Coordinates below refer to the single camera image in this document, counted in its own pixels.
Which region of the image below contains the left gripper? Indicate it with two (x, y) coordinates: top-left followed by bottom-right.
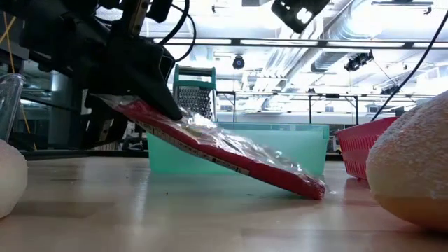
(20, 0), (183, 150)

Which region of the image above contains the long linear ceiling light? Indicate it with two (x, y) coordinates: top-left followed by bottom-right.
(150, 36), (448, 49)

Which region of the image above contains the black ceiling spot lamp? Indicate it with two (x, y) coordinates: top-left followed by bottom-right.
(344, 50), (375, 74)

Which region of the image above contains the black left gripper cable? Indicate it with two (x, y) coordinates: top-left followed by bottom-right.
(157, 0), (197, 63)

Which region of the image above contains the black metal frame rack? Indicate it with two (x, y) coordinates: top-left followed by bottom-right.
(216, 90), (360, 124)

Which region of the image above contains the yellow extension cable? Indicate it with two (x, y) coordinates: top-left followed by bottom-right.
(0, 12), (38, 151)

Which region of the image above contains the silver ventilation duct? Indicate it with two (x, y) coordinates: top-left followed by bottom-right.
(311, 0), (382, 73)

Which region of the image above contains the clear plastic tray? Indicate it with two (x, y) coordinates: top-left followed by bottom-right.
(0, 73), (25, 143)

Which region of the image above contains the oval sprinkled bread roll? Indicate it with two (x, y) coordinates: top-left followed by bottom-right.
(365, 91), (448, 234)

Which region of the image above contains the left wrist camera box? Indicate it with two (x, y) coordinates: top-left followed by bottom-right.
(146, 0), (175, 25)

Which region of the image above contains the red food packet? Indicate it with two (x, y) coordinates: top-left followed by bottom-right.
(94, 93), (326, 201)

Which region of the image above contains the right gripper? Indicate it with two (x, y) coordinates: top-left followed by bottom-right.
(271, 0), (332, 34)

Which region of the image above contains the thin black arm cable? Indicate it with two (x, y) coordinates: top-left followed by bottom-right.
(370, 10), (448, 123)

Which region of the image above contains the teal translucent plastic bin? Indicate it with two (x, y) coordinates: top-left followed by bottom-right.
(146, 121), (330, 176)

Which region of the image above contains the pink sprinkled donut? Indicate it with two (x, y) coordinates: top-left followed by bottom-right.
(0, 139), (29, 220)

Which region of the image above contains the red plastic slotted basket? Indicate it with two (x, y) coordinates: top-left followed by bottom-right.
(334, 116), (400, 181)

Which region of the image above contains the teal metal box grater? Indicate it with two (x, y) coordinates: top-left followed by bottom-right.
(173, 64), (218, 123)

